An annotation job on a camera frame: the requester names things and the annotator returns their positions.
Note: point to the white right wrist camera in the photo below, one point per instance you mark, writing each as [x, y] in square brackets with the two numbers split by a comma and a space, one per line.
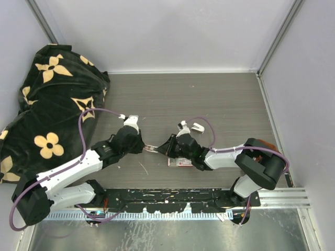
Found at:
[183, 128]

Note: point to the white staple remover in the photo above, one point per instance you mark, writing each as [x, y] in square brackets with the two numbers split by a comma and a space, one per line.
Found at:
[198, 128]

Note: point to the black floral blanket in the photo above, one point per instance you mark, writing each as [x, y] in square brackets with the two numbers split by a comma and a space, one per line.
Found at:
[57, 116]

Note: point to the red white staple box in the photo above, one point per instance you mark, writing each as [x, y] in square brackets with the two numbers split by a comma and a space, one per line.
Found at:
[179, 162]

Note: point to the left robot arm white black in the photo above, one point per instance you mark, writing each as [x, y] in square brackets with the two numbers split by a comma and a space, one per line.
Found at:
[36, 195]

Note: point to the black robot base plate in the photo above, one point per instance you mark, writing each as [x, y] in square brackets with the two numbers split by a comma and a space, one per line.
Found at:
[206, 200]

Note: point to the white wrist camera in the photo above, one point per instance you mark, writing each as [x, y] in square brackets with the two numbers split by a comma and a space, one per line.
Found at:
[183, 128]
[132, 121]

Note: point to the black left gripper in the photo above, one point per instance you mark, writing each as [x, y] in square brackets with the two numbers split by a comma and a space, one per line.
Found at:
[140, 144]

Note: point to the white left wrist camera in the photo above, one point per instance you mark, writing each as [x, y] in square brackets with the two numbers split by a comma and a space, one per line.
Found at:
[132, 121]

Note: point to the brown cloth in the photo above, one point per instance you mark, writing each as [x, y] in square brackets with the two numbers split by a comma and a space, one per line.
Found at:
[269, 145]

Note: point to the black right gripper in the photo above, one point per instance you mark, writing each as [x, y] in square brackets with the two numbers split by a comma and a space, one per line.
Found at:
[167, 148]

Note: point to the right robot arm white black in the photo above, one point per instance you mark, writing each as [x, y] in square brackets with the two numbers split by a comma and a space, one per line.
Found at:
[262, 166]

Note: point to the white slotted cable duct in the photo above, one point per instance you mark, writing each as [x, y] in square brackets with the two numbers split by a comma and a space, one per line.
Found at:
[76, 215]

